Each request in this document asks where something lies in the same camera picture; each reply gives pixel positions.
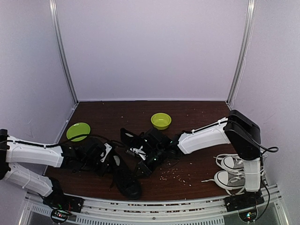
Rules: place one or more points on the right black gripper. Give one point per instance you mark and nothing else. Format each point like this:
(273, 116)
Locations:
(146, 170)

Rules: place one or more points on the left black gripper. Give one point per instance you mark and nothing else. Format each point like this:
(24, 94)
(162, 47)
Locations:
(101, 171)

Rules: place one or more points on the black sneaker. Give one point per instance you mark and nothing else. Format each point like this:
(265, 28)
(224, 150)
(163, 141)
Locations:
(135, 143)
(127, 184)

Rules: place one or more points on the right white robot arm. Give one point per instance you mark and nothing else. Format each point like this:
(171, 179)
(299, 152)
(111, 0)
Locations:
(235, 129)

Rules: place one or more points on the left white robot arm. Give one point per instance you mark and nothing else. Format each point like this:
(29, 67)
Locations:
(14, 151)

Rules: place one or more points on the green plate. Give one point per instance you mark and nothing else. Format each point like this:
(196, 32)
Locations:
(77, 129)

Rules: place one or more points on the green bowl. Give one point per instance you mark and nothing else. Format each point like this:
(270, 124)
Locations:
(161, 121)

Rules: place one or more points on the grey sneaker rear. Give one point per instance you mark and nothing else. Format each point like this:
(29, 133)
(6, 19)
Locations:
(233, 163)

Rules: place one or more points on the grey sneaker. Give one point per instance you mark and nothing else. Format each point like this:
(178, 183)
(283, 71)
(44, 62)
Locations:
(240, 180)
(233, 163)

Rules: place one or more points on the grey sneaker front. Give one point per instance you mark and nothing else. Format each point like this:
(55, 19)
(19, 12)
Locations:
(240, 180)

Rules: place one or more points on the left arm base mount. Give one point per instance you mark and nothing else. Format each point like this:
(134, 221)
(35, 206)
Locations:
(62, 207)

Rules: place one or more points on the aluminium front rail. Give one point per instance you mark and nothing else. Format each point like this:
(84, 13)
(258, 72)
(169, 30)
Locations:
(205, 211)

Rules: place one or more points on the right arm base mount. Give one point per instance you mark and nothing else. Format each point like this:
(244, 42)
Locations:
(245, 204)

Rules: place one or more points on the left aluminium frame post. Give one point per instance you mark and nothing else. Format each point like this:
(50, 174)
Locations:
(62, 54)

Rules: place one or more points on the aluminium frame post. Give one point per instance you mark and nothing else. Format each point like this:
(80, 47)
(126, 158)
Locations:
(247, 33)
(62, 54)

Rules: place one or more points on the right aluminium frame post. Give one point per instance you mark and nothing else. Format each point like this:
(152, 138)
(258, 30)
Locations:
(247, 33)

